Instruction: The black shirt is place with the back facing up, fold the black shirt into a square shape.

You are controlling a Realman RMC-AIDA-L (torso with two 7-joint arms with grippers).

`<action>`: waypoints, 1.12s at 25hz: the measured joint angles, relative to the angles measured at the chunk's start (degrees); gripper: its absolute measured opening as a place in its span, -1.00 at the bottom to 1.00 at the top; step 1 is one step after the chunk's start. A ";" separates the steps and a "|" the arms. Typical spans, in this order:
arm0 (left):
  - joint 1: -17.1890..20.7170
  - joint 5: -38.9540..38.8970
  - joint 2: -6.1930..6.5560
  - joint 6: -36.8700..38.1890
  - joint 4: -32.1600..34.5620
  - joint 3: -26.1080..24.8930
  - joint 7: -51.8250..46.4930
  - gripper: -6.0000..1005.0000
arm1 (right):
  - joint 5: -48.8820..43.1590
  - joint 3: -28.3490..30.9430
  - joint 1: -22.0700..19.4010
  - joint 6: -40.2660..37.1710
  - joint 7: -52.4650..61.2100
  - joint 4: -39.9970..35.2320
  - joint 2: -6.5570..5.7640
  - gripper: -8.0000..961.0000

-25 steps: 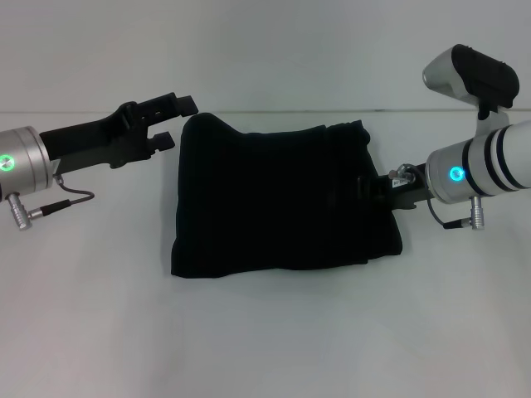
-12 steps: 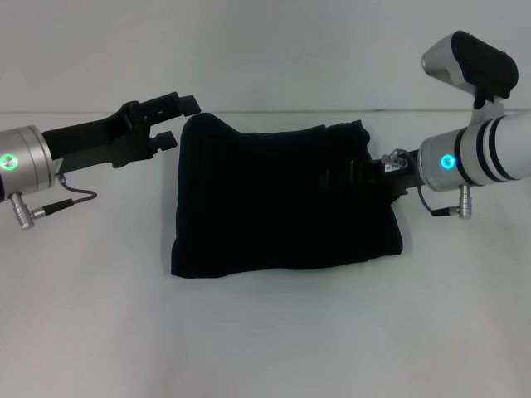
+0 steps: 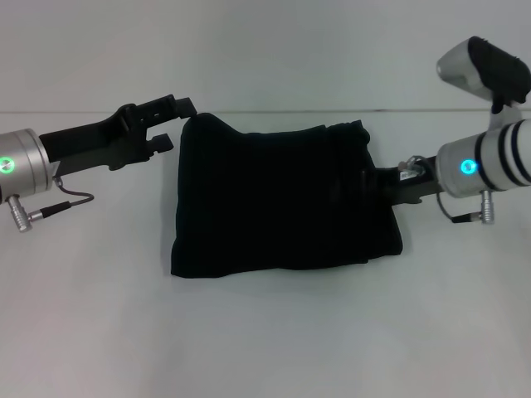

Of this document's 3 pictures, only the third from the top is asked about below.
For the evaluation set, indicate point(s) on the black shirt with white print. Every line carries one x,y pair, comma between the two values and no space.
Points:
282,199

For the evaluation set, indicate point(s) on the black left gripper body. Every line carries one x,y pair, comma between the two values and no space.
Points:
99,137

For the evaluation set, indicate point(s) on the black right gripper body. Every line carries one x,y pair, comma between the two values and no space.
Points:
406,186

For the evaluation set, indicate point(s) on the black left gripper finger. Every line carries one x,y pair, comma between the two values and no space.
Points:
174,108
162,143

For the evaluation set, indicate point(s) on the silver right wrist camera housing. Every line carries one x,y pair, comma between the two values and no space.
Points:
477,70

